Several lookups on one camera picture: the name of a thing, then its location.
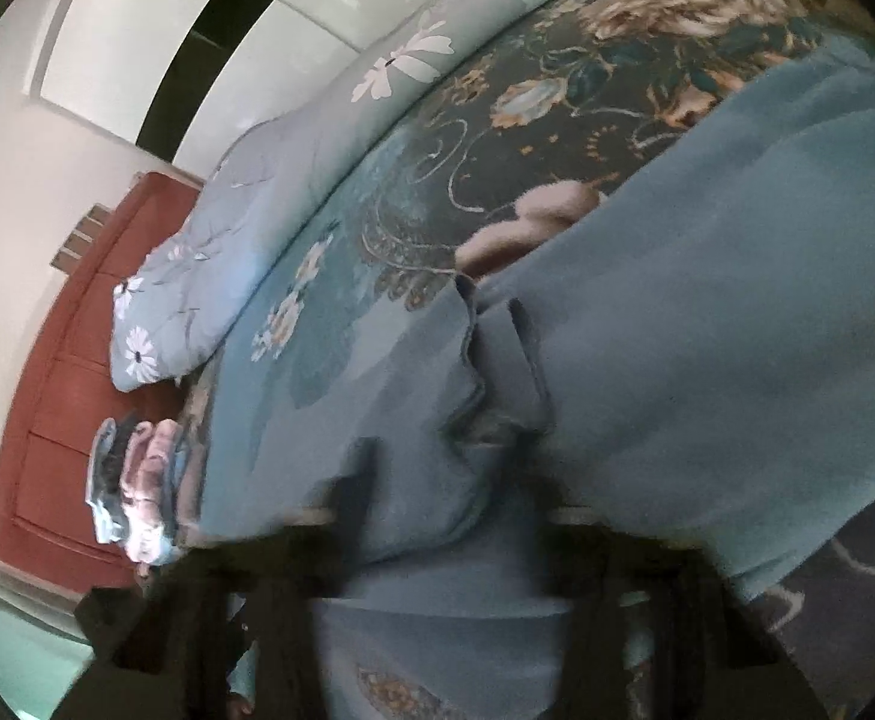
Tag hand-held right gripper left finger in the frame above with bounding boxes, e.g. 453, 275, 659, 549
76, 457, 380, 674

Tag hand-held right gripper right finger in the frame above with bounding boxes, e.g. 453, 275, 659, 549
541, 506, 821, 720

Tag blue fleece pants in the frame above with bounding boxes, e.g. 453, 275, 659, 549
201, 36, 875, 605

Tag stack of folded clothes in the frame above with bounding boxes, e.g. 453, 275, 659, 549
88, 416, 208, 568

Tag red-brown wooden headboard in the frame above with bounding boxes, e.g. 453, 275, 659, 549
0, 171, 208, 595

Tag light blue daisy quilt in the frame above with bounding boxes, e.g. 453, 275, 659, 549
109, 0, 634, 392

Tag dark floral printed blanket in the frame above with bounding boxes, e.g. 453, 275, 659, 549
175, 0, 875, 720

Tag grey striped wall fixture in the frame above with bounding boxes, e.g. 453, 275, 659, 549
50, 204, 113, 272

